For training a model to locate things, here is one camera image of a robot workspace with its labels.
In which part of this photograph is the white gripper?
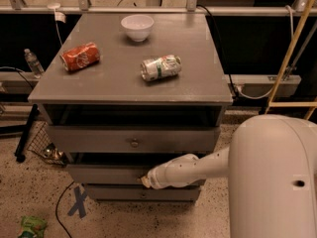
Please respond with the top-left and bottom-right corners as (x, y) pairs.
(141, 166), (170, 189)

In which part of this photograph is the grey drawer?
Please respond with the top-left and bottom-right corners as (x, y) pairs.
(66, 153), (181, 185)
(47, 126), (220, 153)
(84, 183), (200, 201)

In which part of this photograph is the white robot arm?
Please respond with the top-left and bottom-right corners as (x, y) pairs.
(142, 115), (317, 238)

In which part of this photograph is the grey bottom drawer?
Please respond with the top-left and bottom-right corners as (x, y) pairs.
(84, 183), (200, 201)

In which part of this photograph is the grey top drawer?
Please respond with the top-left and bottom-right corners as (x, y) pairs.
(47, 126), (220, 153)

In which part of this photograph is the grey drawer cabinet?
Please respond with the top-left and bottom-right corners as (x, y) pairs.
(28, 13), (234, 203)

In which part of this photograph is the blue tape cross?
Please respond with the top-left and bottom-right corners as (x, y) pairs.
(67, 186), (87, 218)

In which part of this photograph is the crushed silver green can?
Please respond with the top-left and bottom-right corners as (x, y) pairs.
(141, 55), (182, 82)

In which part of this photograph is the green snack bag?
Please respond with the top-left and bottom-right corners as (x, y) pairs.
(18, 216), (48, 238)

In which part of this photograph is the black tripod leg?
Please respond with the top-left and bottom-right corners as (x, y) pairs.
(0, 104), (39, 163)

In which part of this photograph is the crushed orange soda can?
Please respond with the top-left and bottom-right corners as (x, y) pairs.
(60, 43), (100, 72)

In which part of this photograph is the white ceramic bowl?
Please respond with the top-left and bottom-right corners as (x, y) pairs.
(121, 14), (155, 42)

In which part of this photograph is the clear plastic water bottle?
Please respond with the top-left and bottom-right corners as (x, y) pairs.
(24, 49), (45, 78)

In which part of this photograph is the metal railing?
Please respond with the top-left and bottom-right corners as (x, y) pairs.
(0, 0), (317, 18)

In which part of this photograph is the white desk lamp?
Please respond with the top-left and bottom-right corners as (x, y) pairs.
(48, 0), (66, 23)

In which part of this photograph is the black floor cable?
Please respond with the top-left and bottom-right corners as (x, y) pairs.
(54, 180), (75, 238)

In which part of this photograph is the wire mesh basket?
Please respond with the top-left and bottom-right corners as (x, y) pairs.
(27, 124), (66, 166)

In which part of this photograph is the wooden yellow frame stand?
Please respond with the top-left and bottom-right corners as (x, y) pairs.
(264, 0), (317, 120)

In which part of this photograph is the black cable behind cabinet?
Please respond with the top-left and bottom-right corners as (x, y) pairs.
(197, 4), (240, 99)

